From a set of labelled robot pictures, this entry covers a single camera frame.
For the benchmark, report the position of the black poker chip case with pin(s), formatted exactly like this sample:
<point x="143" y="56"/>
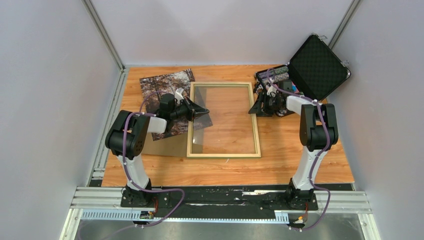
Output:
<point x="314" y="69"/>

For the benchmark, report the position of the top blue green chip row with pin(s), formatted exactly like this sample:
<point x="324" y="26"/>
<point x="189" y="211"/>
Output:
<point x="278" y="70"/>

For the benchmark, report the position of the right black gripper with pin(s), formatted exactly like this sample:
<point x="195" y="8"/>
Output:
<point x="257" y="107"/>

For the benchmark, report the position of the clear acrylic sheet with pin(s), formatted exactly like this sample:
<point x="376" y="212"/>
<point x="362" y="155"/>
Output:
<point x="225" y="119"/>

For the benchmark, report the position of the wooden picture frame green trim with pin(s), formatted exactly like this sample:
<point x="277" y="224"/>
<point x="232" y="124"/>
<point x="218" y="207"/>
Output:
<point x="223" y="152"/>

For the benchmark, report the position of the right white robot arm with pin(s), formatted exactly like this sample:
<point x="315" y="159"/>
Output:
<point x="318" y="132"/>

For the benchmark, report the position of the black mounting base rail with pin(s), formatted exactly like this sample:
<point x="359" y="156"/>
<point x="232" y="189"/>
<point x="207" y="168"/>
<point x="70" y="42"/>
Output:
<point x="234" y="204"/>

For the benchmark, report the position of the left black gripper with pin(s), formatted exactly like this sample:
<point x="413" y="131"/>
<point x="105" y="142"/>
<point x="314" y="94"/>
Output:
<point x="194" y="110"/>

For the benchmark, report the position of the blue yellow chip row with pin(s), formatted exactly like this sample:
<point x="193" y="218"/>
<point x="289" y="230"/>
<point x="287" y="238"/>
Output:
<point x="275" y="79"/>

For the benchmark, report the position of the brown cardboard backing board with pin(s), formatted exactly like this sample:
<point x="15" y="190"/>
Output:
<point x="174" y="146"/>

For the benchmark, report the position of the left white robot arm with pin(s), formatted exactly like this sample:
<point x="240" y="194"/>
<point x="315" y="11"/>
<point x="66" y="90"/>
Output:
<point x="127" y="135"/>

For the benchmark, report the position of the forest photo print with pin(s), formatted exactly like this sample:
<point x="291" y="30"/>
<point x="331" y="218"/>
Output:
<point x="155" y="86"/>

